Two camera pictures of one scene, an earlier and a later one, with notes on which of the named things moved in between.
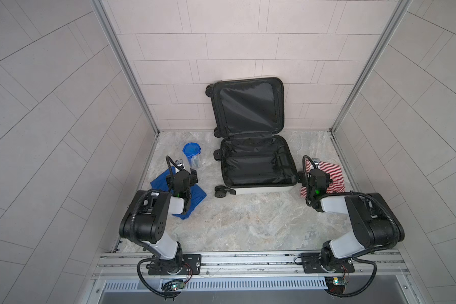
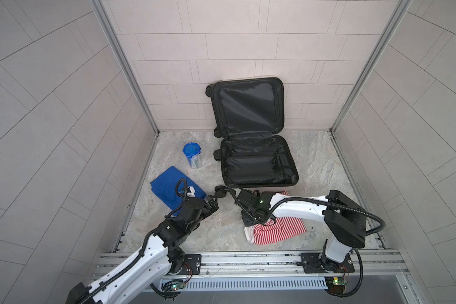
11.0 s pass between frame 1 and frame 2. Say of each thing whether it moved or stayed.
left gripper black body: moved
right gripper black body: moved
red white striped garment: moved
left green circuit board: stayed
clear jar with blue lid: stayed
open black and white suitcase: stayed
